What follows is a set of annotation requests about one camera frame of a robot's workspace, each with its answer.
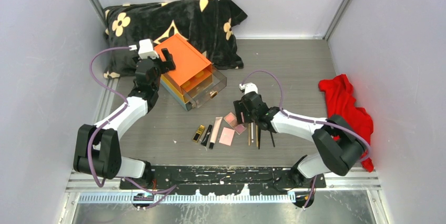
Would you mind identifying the gold lipstick case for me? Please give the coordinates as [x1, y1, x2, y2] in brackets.
[192, 125, 206, 142]

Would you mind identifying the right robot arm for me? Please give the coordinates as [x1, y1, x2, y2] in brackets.
[233, 91, 368, 188]

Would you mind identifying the black floral plush pillow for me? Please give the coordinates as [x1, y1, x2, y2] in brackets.
[103, 0, 248, 78]

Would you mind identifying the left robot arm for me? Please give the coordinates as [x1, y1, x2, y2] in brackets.
[73, 48, 176, 189]

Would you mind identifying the pink eyeshadow palette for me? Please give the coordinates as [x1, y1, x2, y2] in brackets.
[224, 113, 247, 135]

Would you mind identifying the pink square card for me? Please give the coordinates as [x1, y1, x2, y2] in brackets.
[219, 127, 235, 146]

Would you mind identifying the black mascara tube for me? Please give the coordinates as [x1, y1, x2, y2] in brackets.
[200, 125, 213, 147]

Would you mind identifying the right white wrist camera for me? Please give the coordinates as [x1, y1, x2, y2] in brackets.
[239, 83, 258, 95]

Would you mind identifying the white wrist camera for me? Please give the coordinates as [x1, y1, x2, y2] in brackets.
[239, 83, 258, 95]
[138, 39, 158, 59]

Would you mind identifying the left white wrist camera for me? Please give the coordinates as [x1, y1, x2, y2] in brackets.
[138, 39, 158, 59]

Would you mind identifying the pink cream tube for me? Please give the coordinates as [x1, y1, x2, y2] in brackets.
[209, 117, 223, 149]

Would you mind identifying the wooden brown pencil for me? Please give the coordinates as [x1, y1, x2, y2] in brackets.
[247, 123, 251, 146]

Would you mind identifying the orange drawer organizer box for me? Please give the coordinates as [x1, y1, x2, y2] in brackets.
[155, 34, 212, 111]

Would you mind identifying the clear top drawer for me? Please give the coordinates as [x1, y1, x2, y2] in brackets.
[180, 66, 227, 111]

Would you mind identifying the red cloth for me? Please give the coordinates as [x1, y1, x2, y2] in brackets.
[318, 74, 375, 173]

